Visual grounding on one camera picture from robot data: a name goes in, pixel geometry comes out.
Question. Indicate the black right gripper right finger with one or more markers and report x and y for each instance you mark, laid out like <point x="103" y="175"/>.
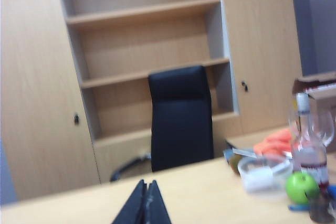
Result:
<point x="156" y="205"/>

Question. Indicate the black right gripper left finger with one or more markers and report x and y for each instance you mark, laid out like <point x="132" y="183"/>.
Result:
<point x="132" y="205"/>

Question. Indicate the clear glass liquor bottle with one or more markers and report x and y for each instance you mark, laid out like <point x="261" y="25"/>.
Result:
<point x="309" y="153"/>

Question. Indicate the black office chair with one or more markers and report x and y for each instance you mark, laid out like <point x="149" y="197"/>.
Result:
<point x="181" y="119"/>

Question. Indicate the black cabinet door knob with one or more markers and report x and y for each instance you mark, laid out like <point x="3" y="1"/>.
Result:
<point x="76" y="119"/>
<point x="244" y="85"/>

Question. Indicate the clear plastic container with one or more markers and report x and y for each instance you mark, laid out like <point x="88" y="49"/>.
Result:
<point x="278" y="182"/>

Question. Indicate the orange cloth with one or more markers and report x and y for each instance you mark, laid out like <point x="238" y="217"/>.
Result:
<point x="275" y="142"/>

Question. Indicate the green apple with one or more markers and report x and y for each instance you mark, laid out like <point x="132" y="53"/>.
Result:
<point x="302" y="187"/>

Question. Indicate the light wooden shelf cabinet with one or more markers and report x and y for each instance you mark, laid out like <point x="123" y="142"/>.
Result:
<point x="39" y="77"/>

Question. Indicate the dark translucent cup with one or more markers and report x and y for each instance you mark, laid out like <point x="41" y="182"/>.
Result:
<point x="321" y="209"/>

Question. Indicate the clear wine glass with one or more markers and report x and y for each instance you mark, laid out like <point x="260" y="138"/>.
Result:
<point x="329" y="127"/>

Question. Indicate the brown cardboard box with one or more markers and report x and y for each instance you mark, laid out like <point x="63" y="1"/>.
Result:
<point x="323" y="87"/>

